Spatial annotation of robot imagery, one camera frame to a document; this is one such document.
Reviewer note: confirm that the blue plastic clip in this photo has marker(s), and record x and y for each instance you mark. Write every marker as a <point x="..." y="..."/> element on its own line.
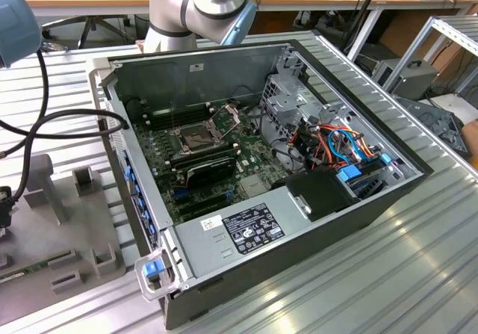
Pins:
<point x="385" y="159"/>

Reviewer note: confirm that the black graphics card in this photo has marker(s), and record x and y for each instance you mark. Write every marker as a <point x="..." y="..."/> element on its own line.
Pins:
<point x="209" y="173"/>

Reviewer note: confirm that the CPU socket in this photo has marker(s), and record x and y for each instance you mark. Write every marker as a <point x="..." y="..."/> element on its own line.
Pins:
<point x="194" y="139"/>

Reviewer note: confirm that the thin locking lever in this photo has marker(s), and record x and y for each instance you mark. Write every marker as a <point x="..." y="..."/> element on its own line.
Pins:
<point x="173" y="119"/>

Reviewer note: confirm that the black plastic cover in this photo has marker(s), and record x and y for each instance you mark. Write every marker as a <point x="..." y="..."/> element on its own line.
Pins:
<point x="321" y="195"/>

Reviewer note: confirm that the grey parts rack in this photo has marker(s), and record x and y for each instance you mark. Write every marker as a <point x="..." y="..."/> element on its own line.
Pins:
<point x="45" y="240"/>

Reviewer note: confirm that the blue disk carrier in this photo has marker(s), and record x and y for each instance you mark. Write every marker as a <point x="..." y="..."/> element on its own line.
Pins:
<point x="349" y="173"/>

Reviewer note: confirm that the grey metal box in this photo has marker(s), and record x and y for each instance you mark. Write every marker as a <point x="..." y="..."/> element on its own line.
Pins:
<point x="414" y="80"/>

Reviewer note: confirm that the brown cardboard box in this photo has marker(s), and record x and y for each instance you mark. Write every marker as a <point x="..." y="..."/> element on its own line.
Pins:
<point x="471" y="139"/>

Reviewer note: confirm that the blue case latch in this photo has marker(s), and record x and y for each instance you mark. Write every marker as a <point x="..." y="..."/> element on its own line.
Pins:
<point x="152" y="269"/>

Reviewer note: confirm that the dark case side panel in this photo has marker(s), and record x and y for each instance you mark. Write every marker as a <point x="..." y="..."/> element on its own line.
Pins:
<point x="429" y="113"/>

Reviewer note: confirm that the black office chair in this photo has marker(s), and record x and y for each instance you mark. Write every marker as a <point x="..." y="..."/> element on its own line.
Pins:
<point x="89" y="20"/>

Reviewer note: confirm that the black expansion slot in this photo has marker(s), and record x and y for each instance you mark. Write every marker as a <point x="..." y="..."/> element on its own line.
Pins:
<point x="203" y="208"/>
<point x="201" y="198"/>

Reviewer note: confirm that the aluminium profile frame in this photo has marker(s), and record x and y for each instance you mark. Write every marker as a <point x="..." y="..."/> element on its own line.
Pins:
<point x="411" y="52"/>

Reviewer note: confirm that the black PC case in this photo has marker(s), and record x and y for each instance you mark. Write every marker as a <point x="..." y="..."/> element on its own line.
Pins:
<point x="261" y="281"/>

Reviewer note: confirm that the grey power supply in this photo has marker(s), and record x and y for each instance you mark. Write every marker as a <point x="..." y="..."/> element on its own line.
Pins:
<point x="209" y="244"/>

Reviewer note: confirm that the metal drive cage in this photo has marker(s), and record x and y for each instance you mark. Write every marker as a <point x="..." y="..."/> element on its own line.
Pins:
<point x="291" y="102"/>

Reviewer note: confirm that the green motherboard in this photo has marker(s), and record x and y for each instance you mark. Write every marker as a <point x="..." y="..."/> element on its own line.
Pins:
<point x="257" y="154"/>

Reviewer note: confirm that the silver chipset heatsink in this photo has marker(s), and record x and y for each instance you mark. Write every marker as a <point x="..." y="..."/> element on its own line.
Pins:
<point x="254" y="187"/>

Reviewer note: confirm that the green RAM stick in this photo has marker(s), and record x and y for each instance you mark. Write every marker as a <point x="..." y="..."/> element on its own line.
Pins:
<point x="35" y="266"/>

